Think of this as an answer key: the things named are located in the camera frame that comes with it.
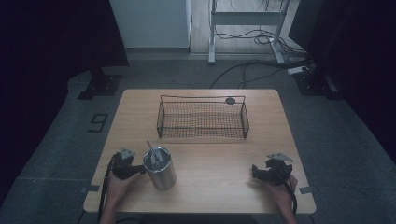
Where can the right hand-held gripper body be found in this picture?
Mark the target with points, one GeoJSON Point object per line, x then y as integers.
{"type": "Point", "coordinates": [277, 171]}

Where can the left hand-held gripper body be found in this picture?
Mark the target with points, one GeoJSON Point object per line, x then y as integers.
{"type": "Point", "coordinates": [123, 168]}

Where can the stainless steel cup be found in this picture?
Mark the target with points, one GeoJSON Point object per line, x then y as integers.
{"type": "Point", "coordinates": [160, 172]}

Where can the person's left hand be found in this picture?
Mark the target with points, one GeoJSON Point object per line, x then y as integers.
{"type": "Point", "coordinates": [120, 186]}

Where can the person's right hand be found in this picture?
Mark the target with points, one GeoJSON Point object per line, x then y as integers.
{"type": "Point", "coordinates": [285, 193]}

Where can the grey tape piece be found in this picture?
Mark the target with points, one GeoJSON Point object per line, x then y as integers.
{"type": "Point", "coordinates": [305, 190]}

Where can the person's dark clothing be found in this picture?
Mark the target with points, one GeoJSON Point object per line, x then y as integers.
{"type": "Point", "coordinates": [199, 219]}

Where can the black round table grommet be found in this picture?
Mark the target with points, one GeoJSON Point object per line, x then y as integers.
{"type": "Point", "coordinates": [230, 100]}

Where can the black stand base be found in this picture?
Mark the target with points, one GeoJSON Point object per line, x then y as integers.
{"type": "Point", "coordinates": [101, 84]}
{"type": "Point", "coordinates": [314, 82]}

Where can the white power strip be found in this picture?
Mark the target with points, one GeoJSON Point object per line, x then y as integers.
{"type": "Point", "coordinates": [298, 69]}

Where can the dark curtain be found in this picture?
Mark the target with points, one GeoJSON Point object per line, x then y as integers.
{"type": "Point", "coordinates": [53, 37]}
{"type": "Point", "coordinates": [355, 56]}

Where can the white cabinet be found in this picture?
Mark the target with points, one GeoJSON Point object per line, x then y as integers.
{"type": "Point", "coordinates": [152, 23]}

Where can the white desk frame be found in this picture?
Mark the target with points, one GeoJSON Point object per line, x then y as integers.
{"type": "Point", "coordinates": [246, 18]}

